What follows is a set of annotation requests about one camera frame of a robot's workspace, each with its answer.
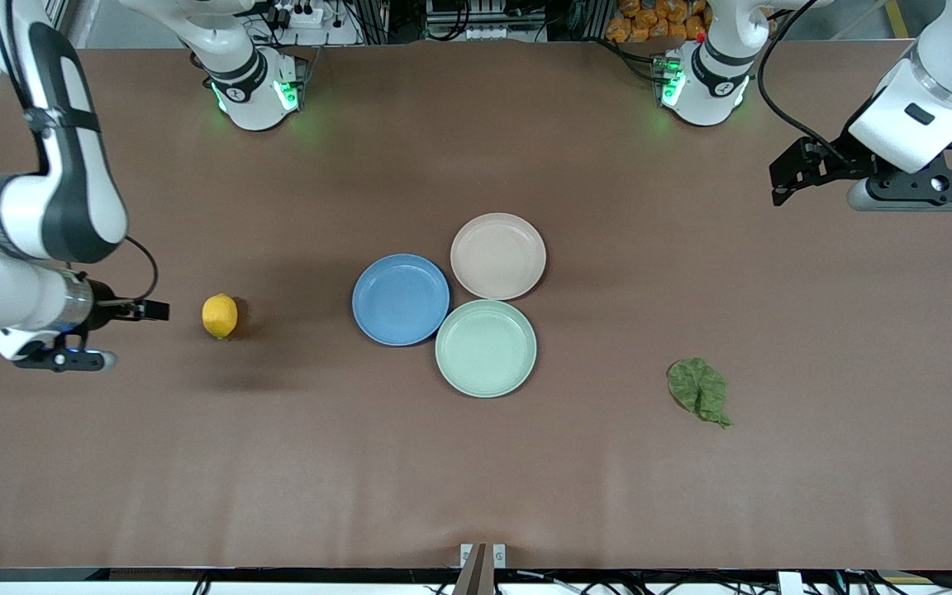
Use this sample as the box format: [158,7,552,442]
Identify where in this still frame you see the yellow lemon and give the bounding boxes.
[202,293,239,340]

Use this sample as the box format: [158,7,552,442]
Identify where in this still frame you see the green lettuce leaf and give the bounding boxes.
[666,357,733,429]

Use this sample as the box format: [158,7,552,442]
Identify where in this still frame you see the orange snack bags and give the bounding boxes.
[606,0,712,44]

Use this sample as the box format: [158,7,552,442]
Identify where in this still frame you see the blue plate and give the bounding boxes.
[352,253,450,347]

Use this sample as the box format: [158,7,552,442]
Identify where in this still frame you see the beige plate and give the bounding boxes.
[450,212,547,301]

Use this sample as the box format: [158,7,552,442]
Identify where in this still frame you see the white power strip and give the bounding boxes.
[265,0,326,30]

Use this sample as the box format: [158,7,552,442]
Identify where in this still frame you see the pale green plate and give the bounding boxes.
[435,299,538,399]

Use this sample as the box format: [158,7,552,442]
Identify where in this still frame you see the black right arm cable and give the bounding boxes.
[125,236,159,302]

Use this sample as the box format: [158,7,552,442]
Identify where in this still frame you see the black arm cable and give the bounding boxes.
[125,236,159,302]
[757,0,849,158]

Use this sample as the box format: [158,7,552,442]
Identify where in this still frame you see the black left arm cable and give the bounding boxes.
[757,0,849,158]

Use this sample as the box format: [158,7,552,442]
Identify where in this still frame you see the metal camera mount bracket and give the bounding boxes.
[453,543,507,595]

